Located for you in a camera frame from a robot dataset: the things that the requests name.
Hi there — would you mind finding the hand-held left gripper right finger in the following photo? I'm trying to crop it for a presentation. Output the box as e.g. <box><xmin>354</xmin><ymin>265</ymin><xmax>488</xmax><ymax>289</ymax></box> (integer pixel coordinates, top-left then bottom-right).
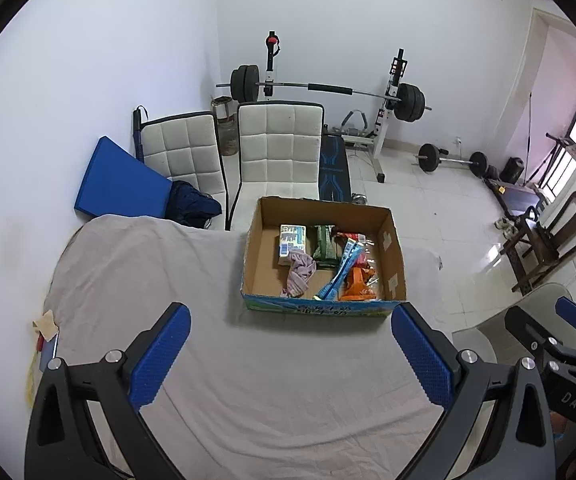
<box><xmin>391</xmin><ymin>302</ymin><xmax>556</xmax><ymax>480</ymax></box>

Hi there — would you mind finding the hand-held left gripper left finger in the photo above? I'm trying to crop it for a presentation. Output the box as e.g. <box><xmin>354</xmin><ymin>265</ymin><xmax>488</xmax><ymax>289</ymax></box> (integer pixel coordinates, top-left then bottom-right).
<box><xmin>25</xmin><ymin>303</ymin><xmax>191</xmax><ymax>480</ymax></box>

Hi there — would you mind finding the orange snack packet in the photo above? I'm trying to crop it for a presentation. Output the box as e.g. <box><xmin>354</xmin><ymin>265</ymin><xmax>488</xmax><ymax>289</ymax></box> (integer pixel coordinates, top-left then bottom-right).
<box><xmin>340</xmin><ymin>266</ymin><xmax>376</xmax><ymax>302</ymax></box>

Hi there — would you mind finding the long blue snack packet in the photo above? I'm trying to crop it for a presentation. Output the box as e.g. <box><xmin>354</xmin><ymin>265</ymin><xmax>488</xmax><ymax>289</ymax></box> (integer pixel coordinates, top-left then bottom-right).
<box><xmin>313</xmin><ymin>239</ymin><xmax>359</xmax><ymax>302</ymax></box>

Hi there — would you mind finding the red snack packet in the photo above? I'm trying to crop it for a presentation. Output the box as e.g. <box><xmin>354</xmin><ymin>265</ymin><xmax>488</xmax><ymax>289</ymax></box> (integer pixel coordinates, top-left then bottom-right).
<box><xmin>333</xmin><ymin>231</ymin><xmax>371</xmax><ymax>267</ymax></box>

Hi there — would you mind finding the cardboard box with blue print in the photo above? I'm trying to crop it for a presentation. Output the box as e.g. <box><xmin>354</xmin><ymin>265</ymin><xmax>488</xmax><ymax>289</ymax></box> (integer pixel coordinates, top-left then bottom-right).
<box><xmin>240</xmin><ymin>196</ymin><xmax>407</xmax><ymax>318</ymax></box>

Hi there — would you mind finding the green snack packet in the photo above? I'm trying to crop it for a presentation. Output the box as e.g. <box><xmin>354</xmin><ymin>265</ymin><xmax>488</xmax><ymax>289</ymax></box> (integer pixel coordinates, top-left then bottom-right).
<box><xmin>312</xmin><ymin>224</ymin><xmax>339</xmax><ymax>267</ymax></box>

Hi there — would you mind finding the grey cloth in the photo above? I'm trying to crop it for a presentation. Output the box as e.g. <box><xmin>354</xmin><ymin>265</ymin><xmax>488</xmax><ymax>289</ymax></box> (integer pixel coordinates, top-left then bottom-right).
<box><xmin>281</xmin><ymin>249</ymin><xmax>317</xmax><ymax>298</ymax></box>

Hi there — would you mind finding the white blue tissue pack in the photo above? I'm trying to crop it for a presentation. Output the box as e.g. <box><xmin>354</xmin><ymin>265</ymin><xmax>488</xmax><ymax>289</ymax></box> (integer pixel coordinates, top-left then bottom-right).
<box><xmin>278</xmin><ymin>224</ymin><xmax>307</xmax><ymax>266</ymax></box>

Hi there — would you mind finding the beige plastic chair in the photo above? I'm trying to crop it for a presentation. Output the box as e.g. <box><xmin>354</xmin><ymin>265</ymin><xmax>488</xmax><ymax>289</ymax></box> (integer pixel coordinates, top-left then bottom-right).
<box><xmin>452</xmin><ymin>282</ymin><xmax>574</xmax><ymax>366</ymax></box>

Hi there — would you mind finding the dark treadmill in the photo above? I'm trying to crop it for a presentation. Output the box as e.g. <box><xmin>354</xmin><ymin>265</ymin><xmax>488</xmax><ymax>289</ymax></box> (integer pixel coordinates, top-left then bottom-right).
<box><xmin>483</xmin><ymin>177</ymin><xmax>549</xmax><ymax>221</ymax></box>

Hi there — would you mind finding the yellow cloth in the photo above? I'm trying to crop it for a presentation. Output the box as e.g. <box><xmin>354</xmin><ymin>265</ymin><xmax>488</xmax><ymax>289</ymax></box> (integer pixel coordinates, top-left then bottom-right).
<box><xmin>26</xmin><ymin>350</ymin><xmax>38</xmax><ymax>402</ymax></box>

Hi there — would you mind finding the dark blue bag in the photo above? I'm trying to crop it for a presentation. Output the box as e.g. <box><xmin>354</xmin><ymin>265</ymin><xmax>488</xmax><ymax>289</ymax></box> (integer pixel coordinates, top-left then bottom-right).
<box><xmin>167</xmin><ymin>180</ymin><xmax>223</xmax><ymax>228</ymax></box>

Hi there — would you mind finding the black speaker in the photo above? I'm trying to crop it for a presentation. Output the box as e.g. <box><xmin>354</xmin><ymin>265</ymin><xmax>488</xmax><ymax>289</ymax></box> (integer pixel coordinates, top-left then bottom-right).
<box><xmin>499</xmin><ymin>157</ymin><xmax>525</xmax><ymax>183</ymax></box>

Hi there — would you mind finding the black tripod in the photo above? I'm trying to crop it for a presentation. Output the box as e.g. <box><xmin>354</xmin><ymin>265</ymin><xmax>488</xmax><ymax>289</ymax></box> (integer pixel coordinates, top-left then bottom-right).
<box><xmin>525</xmin><ymin>132</ymin><xmax>576</xmax><ymax>188</ymax></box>

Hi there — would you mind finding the blue foam mat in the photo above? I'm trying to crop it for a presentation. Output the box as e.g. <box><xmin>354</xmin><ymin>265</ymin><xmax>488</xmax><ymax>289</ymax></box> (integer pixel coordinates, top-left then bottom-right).
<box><xmin>74</xmin><ymin>136</ymin><xmax>173</xmax><ymax>221</ymax></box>

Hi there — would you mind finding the short barbell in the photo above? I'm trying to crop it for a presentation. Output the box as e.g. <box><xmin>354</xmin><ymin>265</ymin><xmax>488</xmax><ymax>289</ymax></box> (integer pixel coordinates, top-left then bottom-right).
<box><xmin>412</xmin><ymin>143</ymin><xmax>490</xmax><ymax>178</ymax></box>

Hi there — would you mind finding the white padded chair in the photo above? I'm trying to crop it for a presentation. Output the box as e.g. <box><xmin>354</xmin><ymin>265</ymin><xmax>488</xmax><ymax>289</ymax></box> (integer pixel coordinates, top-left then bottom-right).
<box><xmin>138</xmin><ymin>111</ymin><xmax>229</xmax><ymax>231</ymax></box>
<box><xmin>225</xmin><ymin>102</ymin><xmax>326</xmax><ymax>231</ymax></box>

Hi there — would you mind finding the black weight bench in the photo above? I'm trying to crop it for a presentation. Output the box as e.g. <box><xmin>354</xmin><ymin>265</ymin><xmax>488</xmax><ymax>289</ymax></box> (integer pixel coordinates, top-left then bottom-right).
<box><xmin>318</xmin><ymin>135</ymin><xmax>351</xmax><ymax>202</ymax></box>

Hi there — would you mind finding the black blue pole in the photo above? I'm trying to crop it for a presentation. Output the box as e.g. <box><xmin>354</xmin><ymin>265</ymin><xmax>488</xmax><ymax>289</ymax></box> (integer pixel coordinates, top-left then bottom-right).
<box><xmin>132</xmin><ymin>106</ymin><xmax>147</xmax><ymax>161</ymax></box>

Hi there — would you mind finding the white barbell rack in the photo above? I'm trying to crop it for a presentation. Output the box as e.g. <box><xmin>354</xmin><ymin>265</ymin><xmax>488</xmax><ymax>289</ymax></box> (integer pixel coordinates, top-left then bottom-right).
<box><xmin>263</xmin><ymin>31</ymin><xmax>409</xmax><ymax>183</ymax></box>

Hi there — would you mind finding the long barbell with black plates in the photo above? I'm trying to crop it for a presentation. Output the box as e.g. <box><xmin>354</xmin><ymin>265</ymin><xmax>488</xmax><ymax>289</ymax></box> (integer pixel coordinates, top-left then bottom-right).
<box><xmin>216</xmin><ymin>64</ymin><xmax>431</xmax><ymax>123</ymax></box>

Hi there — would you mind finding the grey exercise handle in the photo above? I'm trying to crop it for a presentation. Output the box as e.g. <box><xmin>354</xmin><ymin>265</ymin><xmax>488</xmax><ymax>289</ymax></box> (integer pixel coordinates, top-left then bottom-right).
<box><xmin>340</xmin><ymin>110</ymin><xmax>369</xmax><ymax>136</ymax></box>

